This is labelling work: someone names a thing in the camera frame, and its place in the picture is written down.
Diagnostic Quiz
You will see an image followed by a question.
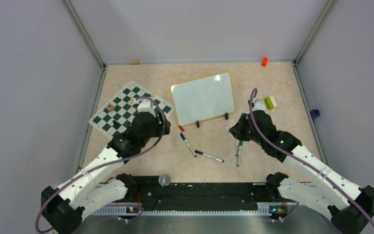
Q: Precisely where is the red marker cap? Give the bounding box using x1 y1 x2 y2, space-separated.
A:
178 125 185 132

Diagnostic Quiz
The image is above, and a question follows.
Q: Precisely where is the yellow framed whiteboard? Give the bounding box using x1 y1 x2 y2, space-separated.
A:
170 72 236 126

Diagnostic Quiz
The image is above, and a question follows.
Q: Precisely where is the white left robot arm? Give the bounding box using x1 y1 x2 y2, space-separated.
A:
35 110 171 234

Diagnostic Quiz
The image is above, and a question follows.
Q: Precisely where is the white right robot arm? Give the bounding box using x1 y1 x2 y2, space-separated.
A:
229 110 374 234

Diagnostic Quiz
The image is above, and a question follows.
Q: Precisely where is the green whiteboard marker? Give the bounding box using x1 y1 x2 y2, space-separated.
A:
236 141 243 167

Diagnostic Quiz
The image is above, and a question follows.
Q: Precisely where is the purple whiteboard marker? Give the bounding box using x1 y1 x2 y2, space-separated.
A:
235 140 240 157

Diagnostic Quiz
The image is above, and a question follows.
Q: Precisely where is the blue whiteboard marker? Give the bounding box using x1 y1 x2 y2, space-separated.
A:
180 133 197 157

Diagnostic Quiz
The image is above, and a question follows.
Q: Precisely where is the black whiteboard marker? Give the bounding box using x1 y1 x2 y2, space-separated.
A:
195 150 224 163

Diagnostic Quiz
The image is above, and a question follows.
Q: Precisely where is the green white chessboard mat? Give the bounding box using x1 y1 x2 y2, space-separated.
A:
89 81 174 139

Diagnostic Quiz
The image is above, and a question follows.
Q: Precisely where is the green white toy brick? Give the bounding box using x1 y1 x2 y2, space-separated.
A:
264 96 278 110

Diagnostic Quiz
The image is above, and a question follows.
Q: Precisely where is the brown wooden chess piece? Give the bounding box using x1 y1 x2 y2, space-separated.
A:
106 103 115 112

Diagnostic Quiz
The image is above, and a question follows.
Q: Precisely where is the silver round knob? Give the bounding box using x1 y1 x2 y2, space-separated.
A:
158 174 171 187

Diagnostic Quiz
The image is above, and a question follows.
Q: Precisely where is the small wooden cork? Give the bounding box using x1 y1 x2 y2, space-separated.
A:
129 60 139 65

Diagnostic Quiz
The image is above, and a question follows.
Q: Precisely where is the purple toy block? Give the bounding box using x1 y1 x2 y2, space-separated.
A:
309 109 320 119

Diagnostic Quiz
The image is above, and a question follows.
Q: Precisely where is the orange toy block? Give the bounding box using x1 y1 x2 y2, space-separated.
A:
261 57 268 67

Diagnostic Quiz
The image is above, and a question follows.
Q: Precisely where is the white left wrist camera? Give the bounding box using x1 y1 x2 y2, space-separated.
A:
137 99 155 115

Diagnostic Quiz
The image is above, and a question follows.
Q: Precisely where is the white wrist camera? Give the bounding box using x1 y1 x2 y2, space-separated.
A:
251 99 266 111
137 99 155 115

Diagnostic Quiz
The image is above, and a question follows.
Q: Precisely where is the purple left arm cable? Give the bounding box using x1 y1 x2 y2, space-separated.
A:
35 96 167 234

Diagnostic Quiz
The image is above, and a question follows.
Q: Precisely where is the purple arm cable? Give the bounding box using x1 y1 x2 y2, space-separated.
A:
35 96 167 234
249 88 374 234

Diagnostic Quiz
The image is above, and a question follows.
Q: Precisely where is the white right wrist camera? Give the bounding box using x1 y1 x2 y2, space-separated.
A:
251 99 266 111

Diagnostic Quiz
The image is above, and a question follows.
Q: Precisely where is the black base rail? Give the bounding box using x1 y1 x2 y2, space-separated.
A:
116 174 282 212

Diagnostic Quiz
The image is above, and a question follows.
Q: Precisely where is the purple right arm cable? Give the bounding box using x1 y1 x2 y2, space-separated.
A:
249 88 374 234

